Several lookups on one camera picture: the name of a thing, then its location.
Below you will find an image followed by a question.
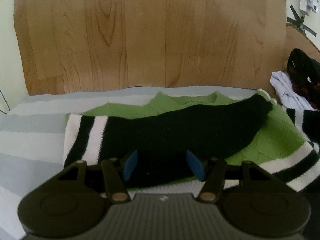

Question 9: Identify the dark clothes pile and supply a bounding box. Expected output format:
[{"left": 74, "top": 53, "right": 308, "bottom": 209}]
[{"left": 287, "top": 48, "right": 320, "bottom": 110}]

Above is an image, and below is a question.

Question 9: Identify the white crumpled garment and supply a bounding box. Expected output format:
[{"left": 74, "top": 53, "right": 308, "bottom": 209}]
[{"left": 270, "top": 71, "right": 315, "bottom": 111}]

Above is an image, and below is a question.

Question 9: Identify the green black striped sweater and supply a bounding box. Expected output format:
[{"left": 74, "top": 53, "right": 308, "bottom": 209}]
[{"left": 63, "top": 90, "right": 319, "bottom": 191}]

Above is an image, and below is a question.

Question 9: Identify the black tape on wall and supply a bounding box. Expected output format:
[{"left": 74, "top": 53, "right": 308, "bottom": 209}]
[{"left": 287, "top": 5, "right": 317, "bottom": 37}]

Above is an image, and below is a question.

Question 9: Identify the wooden headboard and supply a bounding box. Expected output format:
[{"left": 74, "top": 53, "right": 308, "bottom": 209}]
[{"left": 14, "top": 0, "right": 319, "bottom": 95}]

